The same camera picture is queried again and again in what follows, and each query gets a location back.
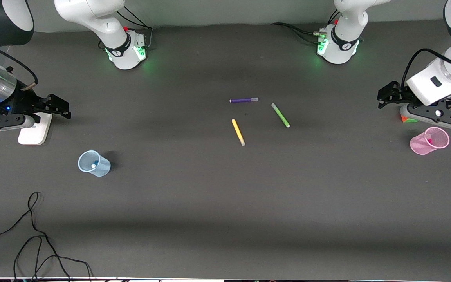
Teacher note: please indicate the white stand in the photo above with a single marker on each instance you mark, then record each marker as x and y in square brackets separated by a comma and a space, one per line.
[33, 135]

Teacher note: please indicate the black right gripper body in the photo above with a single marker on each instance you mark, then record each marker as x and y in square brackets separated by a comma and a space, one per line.
[25, 101]

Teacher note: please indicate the multicoloured puzzle cube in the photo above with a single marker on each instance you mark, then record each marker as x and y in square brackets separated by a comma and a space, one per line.
[409, 120]

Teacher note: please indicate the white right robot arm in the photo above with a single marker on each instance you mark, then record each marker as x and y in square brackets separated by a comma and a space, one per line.
[92, 11]

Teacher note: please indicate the green marker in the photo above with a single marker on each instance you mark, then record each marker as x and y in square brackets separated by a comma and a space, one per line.
[280, 115]

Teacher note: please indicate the pink marker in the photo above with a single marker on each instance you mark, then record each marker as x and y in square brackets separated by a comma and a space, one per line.
[429, 139]

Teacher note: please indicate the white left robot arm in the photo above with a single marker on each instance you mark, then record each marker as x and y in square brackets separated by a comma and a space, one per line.
[437, 84]

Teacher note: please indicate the purple marker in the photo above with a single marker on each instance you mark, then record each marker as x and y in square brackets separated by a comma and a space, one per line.
[243, 100]

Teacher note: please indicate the blue marker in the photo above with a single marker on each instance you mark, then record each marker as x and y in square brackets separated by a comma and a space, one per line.
[94, 165]

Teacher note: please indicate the blue plastic cup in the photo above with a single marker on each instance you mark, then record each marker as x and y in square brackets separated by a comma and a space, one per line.
[100, 169]

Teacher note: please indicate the pink mesh cup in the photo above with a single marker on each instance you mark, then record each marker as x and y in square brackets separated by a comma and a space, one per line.
[425, 147]

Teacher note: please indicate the yellow marker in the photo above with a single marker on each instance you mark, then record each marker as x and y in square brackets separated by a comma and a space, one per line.
[238, 132]

